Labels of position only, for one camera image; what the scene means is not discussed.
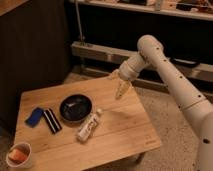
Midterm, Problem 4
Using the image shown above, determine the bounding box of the grey metal shelf rail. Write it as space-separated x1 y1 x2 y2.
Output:
71 41 213 82

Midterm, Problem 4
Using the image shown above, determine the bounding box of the black white striped box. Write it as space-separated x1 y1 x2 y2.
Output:
44 109 62 134

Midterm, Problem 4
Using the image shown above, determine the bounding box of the orange object in cup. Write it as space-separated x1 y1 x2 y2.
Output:
9 149 27 163

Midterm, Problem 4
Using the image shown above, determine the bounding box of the wooden low table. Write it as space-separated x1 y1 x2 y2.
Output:
10 77 161 171

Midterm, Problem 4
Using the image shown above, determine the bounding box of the blue sponge block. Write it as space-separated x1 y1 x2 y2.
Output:
25 107 44 127

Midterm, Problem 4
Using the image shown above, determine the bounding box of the vertical metal pole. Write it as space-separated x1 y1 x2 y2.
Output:
74 0 85 45

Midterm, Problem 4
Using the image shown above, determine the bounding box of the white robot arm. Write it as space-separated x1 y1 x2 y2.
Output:
109 35 213 171

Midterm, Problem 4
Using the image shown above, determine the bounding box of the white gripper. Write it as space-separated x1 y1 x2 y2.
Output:
108 52 149 100

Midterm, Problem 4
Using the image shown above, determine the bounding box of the black round bowl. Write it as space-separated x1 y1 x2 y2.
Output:
59 94 92 122

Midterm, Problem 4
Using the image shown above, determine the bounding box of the black handle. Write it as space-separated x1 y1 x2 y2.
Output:
170 58 201 68

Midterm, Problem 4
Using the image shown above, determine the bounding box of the upper white shelf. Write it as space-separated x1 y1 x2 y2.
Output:
69 0 213 21

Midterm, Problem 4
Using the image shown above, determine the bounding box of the white labelled plastic bottle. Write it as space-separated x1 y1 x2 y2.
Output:
76 108 103 143

